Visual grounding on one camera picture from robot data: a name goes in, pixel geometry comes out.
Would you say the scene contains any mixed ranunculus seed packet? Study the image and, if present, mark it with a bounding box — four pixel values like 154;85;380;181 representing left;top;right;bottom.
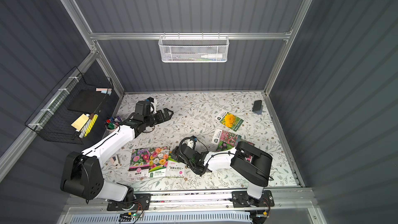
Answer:
149;147;170;178

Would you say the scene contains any pink flowers white seed packet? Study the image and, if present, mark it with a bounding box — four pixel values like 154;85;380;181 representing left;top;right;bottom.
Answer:
211;129;241;145

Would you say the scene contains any green leaf purple seed packet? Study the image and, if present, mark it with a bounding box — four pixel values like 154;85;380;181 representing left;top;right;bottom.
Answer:
216;141;236;152

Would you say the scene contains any purple pink flower seed packet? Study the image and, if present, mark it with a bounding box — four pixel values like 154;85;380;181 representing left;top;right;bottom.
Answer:
127;148;150;179

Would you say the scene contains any sunflowers moss rose seed packet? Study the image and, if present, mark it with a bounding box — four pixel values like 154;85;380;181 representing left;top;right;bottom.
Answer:
165;156;186;178

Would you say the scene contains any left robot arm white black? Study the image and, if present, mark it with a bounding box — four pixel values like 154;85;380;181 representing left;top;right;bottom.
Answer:
60;97;174;203

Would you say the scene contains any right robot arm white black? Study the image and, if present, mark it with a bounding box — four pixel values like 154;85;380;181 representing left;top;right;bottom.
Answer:
171;136;274;200

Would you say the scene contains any yellow marigold seed packet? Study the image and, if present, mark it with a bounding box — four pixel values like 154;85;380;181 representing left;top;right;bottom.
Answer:
215;112;244;132

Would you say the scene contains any pink pen cup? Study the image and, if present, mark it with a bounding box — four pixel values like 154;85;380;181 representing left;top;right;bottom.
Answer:
104;116;122;132

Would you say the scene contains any yellow highlighter pen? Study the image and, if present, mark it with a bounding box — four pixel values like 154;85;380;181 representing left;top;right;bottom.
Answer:
80;114;98;138

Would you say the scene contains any black notebook in basket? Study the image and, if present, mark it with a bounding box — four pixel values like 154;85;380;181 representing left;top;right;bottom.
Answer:
67;90;108;114

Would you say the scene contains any yellow sticky note pad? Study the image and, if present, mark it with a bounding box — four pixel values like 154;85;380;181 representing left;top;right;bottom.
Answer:
71;114;89;131

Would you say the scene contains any black phone-like device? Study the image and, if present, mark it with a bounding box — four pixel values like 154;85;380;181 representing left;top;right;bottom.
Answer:
252;100;263;115

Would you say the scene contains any white tube in basket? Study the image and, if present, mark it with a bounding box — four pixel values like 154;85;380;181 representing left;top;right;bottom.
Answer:
201;54;223;61

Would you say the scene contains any black wire wall basket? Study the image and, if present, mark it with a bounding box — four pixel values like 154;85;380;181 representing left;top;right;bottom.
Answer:
25;67;114;144

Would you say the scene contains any white wire mesh basket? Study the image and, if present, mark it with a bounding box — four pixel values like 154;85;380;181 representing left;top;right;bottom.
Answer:
158;36;230;63

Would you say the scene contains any aluminium front rail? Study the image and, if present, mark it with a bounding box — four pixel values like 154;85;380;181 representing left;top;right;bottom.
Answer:
62;187;318;215

